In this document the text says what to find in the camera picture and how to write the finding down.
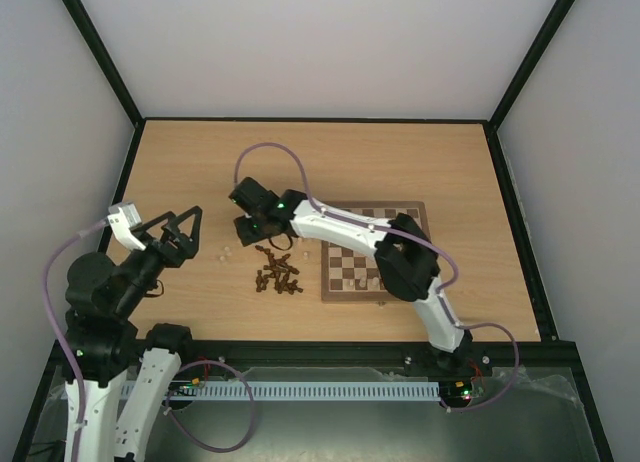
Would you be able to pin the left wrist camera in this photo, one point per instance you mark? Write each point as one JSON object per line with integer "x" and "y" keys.
{"x": 124, "y": 216}

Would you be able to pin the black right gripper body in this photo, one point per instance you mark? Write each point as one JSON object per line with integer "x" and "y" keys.
{"x": 248, "y": 230}

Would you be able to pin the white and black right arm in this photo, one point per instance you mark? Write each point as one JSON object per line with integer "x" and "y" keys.
{"x": 406, "y": 260}

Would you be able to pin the pile of dark chess pieces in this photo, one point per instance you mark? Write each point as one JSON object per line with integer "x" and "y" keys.
{"x": 277, "y": 273}

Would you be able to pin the black enclosure frame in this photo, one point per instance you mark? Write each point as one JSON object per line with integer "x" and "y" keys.
{"x": 550, "y": 351}

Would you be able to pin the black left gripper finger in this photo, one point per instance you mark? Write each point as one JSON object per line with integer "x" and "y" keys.
{"x": 188, "y": 243}
{"x": 144, "y": 231}

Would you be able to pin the light blue cable duct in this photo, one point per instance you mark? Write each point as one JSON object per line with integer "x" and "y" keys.
{"x": 313, "y": 391}

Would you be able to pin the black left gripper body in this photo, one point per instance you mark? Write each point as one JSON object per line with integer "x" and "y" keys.
{"x": 173, "y": 256}

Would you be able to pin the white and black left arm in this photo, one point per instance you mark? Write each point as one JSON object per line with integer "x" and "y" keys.
{"x": 114, "y": 388}

